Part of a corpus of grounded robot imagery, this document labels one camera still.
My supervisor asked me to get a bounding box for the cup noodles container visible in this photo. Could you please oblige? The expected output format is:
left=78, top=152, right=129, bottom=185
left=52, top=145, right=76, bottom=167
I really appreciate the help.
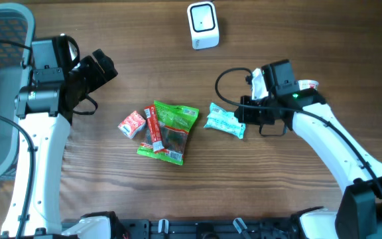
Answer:
left=298, top=80, right=319, bottom=90

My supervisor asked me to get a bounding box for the black left camera cable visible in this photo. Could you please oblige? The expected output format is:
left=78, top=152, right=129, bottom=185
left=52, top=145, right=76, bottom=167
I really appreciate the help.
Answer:
left=0, top=35, right=99, bottom=239

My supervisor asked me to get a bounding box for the red stick packet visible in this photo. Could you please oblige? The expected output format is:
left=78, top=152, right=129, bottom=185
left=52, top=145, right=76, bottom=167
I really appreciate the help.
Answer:
left=144, top=105, right=164, bottom=153

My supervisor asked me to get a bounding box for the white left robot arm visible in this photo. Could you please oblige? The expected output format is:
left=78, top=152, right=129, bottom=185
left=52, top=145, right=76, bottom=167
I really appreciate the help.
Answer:
left=0, top=35, right=117, bottom=238

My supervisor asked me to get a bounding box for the light blue candy packet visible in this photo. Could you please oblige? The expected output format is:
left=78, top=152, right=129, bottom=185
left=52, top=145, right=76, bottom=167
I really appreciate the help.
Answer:
left=204, top=103, right=246, bottom=139

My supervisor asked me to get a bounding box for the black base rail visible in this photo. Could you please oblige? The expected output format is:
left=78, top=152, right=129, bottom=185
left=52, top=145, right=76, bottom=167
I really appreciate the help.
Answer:
left=61, top=217, right=353, bottom=239

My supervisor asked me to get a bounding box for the green snack bag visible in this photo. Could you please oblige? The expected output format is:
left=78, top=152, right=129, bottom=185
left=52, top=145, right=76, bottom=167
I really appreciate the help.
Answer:
left=137, top=101, right=199, bottom=165

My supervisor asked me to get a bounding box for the dark grey plastic basket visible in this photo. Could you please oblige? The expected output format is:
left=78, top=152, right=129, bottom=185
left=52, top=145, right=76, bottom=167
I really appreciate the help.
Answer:
left=0, top=3, right=35, bottom=181

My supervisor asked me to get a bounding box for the white barcode scanner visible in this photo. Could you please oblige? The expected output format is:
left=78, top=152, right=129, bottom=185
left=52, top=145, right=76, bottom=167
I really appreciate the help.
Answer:
left=187, top=1, right=220, bottom=50

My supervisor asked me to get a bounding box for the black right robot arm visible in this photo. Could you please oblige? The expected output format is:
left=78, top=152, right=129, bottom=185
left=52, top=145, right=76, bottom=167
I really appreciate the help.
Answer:
left=235, top=60, right=382, bottom=238

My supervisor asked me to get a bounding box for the black right camera cable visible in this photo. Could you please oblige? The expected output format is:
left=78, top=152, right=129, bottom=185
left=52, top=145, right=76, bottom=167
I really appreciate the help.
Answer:
left=214, top=67, right=382, bottom=239

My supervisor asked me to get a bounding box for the small red white box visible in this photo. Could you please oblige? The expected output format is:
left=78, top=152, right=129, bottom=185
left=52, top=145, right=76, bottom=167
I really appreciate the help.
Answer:
left=117, top=111, right=146, bottom=139

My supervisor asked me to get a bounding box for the black camera cable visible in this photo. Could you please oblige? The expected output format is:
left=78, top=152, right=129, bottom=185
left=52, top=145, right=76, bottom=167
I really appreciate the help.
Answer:
left=0, top=35, right=99, bottom=239
left=214, top=67, right=382, bottom=239

